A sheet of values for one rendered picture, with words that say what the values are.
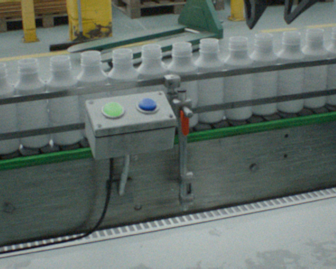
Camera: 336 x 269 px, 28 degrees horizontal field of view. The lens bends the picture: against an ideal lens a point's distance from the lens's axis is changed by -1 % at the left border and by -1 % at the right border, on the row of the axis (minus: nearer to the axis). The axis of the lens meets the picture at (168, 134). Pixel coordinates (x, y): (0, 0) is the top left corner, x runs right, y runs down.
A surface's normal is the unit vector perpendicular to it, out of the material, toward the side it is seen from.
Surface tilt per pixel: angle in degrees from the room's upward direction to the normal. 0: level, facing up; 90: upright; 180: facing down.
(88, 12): 90
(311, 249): 0
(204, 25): 90
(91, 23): 94
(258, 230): 0
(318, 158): 90
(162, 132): 110
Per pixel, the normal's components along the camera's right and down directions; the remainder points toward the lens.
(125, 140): 0.29, 0.65
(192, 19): -0.79, 0.25
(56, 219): 0.31, 0.36
